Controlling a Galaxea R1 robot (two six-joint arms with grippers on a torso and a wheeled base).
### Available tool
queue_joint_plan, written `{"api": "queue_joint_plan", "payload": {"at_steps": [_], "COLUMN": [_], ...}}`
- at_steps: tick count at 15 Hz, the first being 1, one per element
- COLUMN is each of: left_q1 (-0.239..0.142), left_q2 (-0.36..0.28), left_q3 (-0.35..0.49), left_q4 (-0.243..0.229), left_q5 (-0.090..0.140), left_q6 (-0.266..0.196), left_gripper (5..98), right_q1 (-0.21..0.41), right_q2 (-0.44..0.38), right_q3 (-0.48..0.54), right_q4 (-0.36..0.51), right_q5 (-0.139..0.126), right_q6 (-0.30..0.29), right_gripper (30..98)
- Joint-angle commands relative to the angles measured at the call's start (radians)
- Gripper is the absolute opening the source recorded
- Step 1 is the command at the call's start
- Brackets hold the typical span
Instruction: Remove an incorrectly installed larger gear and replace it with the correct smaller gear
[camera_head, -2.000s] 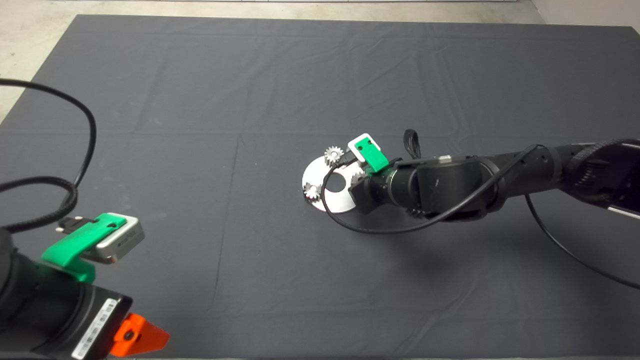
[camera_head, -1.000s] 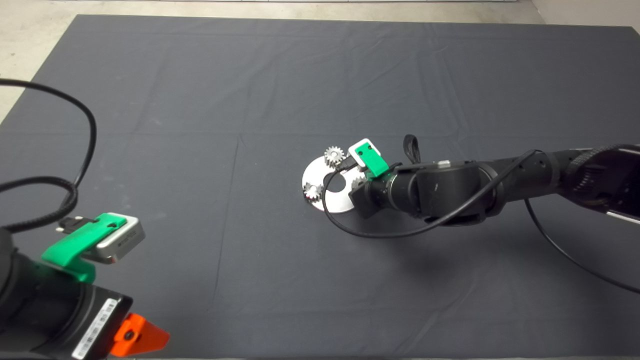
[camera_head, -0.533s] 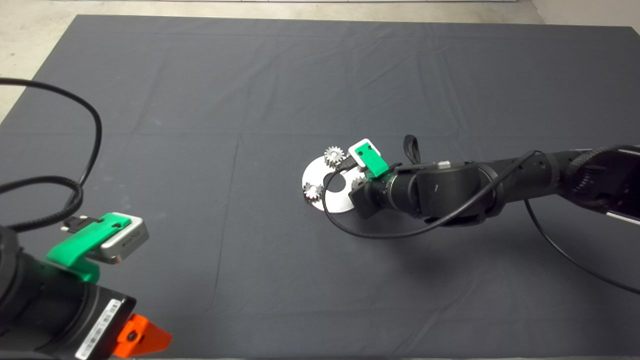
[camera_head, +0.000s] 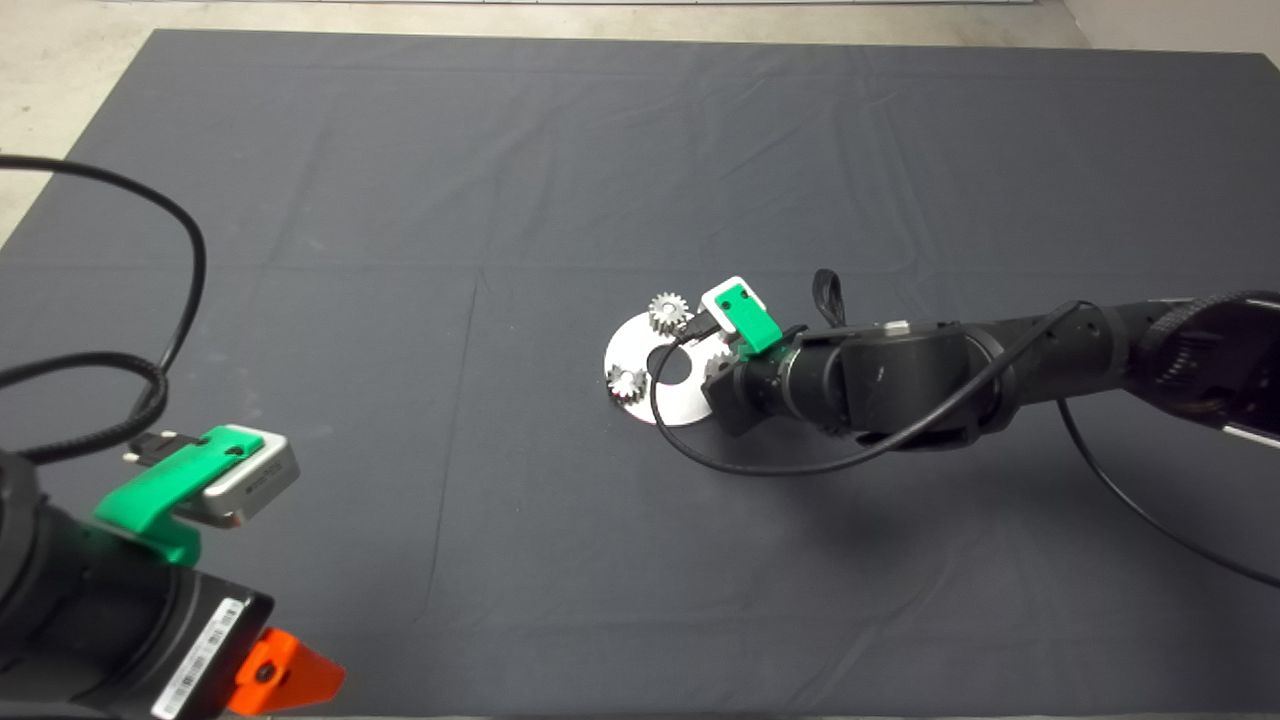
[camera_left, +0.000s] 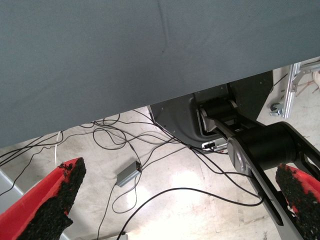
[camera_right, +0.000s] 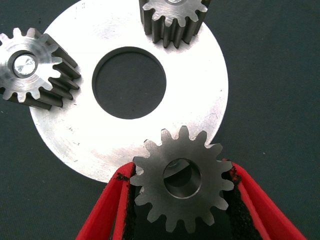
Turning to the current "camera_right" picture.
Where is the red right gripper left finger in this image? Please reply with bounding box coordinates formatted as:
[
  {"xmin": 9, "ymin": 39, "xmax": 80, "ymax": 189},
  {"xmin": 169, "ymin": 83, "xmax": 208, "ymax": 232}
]
[{"xmin": 74, "ymin": 161, "xmax": 137, "ymax": 240}]

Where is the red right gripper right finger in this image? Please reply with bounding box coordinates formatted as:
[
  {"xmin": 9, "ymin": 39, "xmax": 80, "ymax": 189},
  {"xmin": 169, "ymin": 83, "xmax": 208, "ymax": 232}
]
[{"xmin": 221, "ymin": 157, "xmax": 307, "ymax": 240}]

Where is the round metal plate with hole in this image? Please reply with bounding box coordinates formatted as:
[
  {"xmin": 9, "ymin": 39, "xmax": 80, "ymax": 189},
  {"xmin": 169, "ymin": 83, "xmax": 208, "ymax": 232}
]
[{"xmin": 28, "ymin": 0, "xmax": 230, "ymax": 185}]

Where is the dark grey table cloth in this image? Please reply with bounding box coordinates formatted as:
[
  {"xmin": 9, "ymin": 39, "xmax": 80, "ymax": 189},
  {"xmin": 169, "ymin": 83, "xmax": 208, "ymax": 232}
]
[{"xmin": 0, "ymin": 0, "xmax": 320, "ymax": 240}]

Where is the small steel gear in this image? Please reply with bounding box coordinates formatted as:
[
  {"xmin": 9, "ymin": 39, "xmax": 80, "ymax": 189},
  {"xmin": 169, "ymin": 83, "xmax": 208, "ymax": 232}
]
[
  {"xmin": 0, "ymin": 27, "xmax": 82, "ymax": 111},
  {"xmin": 138, "ymin": 0, "xmax": 210, "ymax": 50},
  {"xmin": 129, "ymin": 125, "xmax": 236, "ymax": 233}
]

